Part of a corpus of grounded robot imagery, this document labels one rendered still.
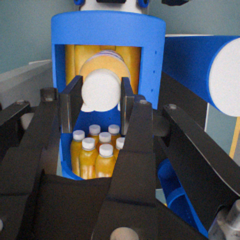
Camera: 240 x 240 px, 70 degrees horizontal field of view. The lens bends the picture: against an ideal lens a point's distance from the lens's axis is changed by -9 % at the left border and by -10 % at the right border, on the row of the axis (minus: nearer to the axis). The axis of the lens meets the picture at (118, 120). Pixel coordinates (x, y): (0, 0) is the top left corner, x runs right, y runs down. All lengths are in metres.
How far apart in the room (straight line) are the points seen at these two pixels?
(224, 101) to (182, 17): 1.12
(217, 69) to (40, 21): 1.42
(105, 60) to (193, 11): 1.56
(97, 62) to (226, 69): 0.52
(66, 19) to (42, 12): 1.32
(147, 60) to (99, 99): 0.23
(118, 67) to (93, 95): 0.05
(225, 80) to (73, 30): 0.49
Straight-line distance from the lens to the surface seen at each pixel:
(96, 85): 0.18
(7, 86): 0.88
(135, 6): 0.69
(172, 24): 1.67
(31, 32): 1.75
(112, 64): 0.21
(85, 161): 0.59
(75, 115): 0.16
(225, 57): 0.67
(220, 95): 0.68
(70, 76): 0.55
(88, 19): 0.38
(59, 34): 0.42
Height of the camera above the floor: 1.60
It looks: 66 degrees down
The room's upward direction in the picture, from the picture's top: 177 degrees clockwise
